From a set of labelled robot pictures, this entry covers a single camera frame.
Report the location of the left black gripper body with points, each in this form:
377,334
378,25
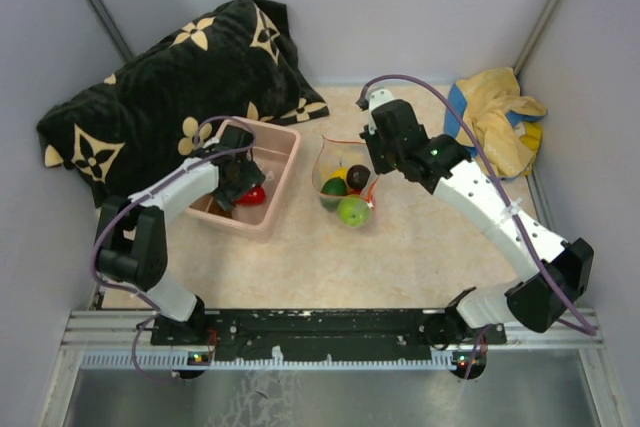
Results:
248,175

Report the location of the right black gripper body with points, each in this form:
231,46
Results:
385,155

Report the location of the red chili pepper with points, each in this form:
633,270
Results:
254,197

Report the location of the pink plastic bin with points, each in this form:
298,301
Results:
275,151

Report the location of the dark purple plum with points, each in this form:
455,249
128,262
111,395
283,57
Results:
357,177

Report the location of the clear zip top bag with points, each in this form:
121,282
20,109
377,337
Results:
335,154

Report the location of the yellow lemon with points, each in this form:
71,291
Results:
340,173

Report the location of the dark green lime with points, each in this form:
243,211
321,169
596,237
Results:
332,192

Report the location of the light green apple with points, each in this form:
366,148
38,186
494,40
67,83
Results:
354,211

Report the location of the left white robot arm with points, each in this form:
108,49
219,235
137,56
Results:
130,250

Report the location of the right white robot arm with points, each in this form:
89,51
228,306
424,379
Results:
552,273

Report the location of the black floral pillow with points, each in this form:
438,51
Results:
131,129

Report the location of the yellow blue crumpled cloth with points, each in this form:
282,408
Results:
506,123

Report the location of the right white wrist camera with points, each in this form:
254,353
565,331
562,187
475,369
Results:
379,97

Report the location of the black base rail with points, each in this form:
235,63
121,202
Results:
316,335

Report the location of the aluminium frame bar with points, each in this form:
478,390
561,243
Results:
122,338

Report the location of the right corner frame post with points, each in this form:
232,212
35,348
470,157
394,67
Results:
542,24

